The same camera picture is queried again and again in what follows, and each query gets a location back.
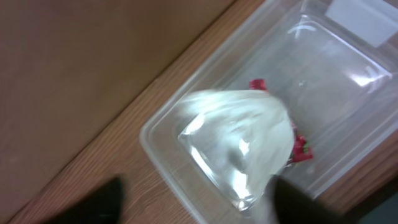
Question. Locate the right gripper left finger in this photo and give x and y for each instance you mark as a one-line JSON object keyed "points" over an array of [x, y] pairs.
{"points": [[102, 206]]}

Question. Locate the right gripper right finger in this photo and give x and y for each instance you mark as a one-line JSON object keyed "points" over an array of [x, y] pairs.
{"points": [[292, 206]]}

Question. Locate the red sauce packet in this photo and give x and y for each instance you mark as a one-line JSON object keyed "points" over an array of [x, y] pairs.
{"points": [[301, 150]]}

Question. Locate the white napkin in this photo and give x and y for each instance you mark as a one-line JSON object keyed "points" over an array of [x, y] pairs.
{"points": [[238, 138]]}

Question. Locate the clear plastic waste bin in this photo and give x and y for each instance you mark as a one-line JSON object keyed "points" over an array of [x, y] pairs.
{"points": [[340, 91]]}

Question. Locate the black plastic tray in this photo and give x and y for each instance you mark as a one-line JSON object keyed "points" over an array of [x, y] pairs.
{"points": [[379, 208]]}

